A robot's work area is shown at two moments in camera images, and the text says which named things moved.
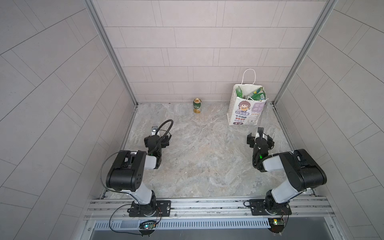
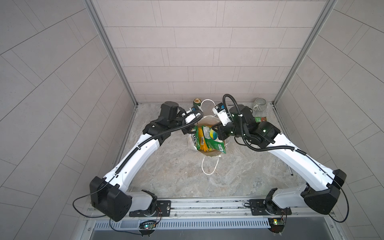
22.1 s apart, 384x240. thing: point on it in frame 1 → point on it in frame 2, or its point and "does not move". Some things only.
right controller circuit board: [276, 224] does not move
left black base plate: [159, 208] does not move
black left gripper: [155, 139] → [186, 128]
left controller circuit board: [148, 225] does not move
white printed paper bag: [244, 111] → [204, 141]
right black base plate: [258, 207] does not move
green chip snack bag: [239, 92] → [259, 119]
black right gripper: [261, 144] → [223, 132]
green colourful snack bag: [258, 94] → [210, 137]
